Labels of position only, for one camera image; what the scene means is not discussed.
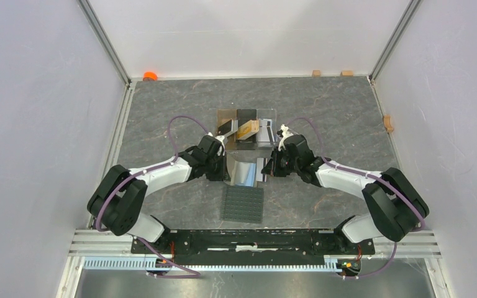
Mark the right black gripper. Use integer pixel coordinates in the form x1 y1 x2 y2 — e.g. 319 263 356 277
261 147 300 178

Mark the white blue credit card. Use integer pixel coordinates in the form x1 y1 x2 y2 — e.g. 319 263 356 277
255 165 267 183

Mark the grey blue card holder wallet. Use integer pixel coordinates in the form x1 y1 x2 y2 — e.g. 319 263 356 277
224 151 268 187

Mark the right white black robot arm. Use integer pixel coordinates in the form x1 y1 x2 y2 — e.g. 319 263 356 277
261 135 430 253

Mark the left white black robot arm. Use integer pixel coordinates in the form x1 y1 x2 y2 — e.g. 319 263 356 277
87 134 227 253

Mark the clear card stand tray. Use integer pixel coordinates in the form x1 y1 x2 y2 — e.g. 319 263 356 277
257 109 278 149

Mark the gold credit card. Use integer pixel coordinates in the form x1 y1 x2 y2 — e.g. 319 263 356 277
236 120 260 140

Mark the dark grey studded baseplate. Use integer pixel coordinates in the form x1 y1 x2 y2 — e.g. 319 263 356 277
220 186 264 224

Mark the orange round cap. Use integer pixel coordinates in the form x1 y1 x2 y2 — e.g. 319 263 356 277
142 71 158 81

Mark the curved wooden piece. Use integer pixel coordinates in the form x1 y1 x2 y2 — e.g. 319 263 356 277
383 115 394 133

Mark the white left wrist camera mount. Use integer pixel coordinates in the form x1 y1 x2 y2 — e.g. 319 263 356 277
207 132 227 156

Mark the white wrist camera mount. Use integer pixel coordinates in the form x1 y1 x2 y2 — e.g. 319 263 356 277
277 124 294 151
207 132 227 156

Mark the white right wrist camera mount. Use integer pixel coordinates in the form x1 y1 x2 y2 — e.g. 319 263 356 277
277 124 294 151

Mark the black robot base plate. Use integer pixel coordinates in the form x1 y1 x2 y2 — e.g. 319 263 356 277
152 228 376 266

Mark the slotted cable duct strip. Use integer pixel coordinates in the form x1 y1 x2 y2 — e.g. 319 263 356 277
83 256 342 273

